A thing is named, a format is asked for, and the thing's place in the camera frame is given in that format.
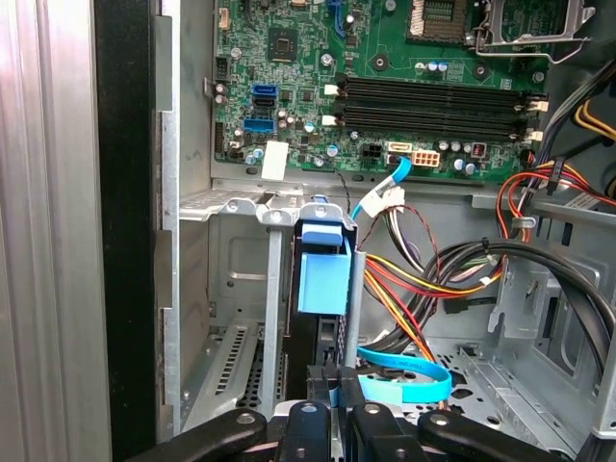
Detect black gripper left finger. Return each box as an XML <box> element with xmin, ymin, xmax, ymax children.
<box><xmin>127</xmin><ymin>366</ymin><xmax>333</xmax><ymax>462</ymax></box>

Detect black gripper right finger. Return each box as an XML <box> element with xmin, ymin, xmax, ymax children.
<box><xmin>337</xmin><ymin>368</ymin><xmax>559</xmax><ymax>462</ymax></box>

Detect power wire with black plug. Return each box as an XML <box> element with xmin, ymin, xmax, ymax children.
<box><xmin>363</xmin><ymin>269</ymin><xmax>453</xmax><ymax>413</ymax></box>

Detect hard disk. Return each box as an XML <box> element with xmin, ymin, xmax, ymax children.
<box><xmin>287</xmin><ymin>218</ymin><xmax>361</xmax><ymax>403</ymax></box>

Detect silver disk bay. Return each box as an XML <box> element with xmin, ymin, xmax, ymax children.
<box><xmin>177</xmin><ymin>185</ymin><xmax>616</xmax><ymax>462</ymax></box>

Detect silver drive cage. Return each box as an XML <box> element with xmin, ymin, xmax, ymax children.
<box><xmin>488</xmin><ymin>254</ymin><xmax>616</xmax><ymax>439</ymax></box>

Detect black open PC case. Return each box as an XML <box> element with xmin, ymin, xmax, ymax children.
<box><xmin>93</xmin><ymin>0</ymin><xmax>616</xmax><ymax>462</ymax></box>

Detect black RAM slot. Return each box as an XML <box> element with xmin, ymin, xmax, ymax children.
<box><xmin>336</xmin><ymin>103</ymin><xmax>540</xmax><ymax>129</ymax></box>
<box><xmin>336</xmin><ymin>84</ymin><xmax>550</xmax><ymax>113</ymax></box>
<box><xmin>336</xmin><ymin>74</ymin><xmax>548</xmax><ymax>100</ymax></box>
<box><xmin>336</xmin><ymin>114</ymin><xmax>543</xmax><ymax>143</ymax></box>

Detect green motherboard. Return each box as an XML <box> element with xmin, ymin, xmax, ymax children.
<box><xmin>211</xmin><ymin>0</ymin><xmax>552</xmax><ymax>184</ymax></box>

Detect blue expansion slot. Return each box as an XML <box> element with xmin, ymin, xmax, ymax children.
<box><xmin>325</xmin><ymin>0</ymin><xmax>348</xmax><ymax>39</ymax></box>

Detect CPU socket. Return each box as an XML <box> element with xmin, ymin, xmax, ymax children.
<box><xmin>406</xmin><ymin>0</ymin><xmax>471</xmax><ymax>39</ymax></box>

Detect metal socket cover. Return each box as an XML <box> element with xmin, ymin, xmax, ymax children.
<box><xmin>478</xmin><ymin>0</ymin><xmax>598</xmax><ymax>49</ymax></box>

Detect blue data wire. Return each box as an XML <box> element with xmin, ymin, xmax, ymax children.
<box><xmin>349</xmin><ymin>156</ymin><xmax>453</xmax><ymax>404</ymax></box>

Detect red orange yellow wire bundle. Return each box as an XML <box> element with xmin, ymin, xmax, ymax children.
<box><xmin>360</xmin><ymin>161</ymin><xmax>616</xmax><ymax>299</ymax></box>

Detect thin wires with white plug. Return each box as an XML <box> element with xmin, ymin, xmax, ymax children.
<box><xmin>358</xmin><ymin>185</ymin><xmax>442</xmax><ymax>275</ymax></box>

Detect thick black cable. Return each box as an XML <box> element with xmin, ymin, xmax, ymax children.
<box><xmin>423</xmin><ymin>238</ymin><xmax>615</xmax><ymax>386</ymax></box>

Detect yellow black wire bundle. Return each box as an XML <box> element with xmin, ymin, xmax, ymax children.
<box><xmin>572</xmin><ymin>95</ymin><xmax>616</xmax><ymax>143</ymax></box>

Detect wire locking lever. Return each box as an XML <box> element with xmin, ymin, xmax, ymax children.
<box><xmin>464</xmin><ymin>18</ymin><xmax>594</xmax><ymax>66</ymax></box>

